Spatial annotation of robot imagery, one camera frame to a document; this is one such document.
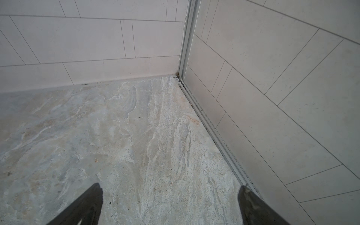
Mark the right corner metal post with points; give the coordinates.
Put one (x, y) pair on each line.
(189, 30)

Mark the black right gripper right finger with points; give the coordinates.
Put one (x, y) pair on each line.
(255, 211)

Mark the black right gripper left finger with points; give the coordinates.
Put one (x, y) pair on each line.
(85, 210)

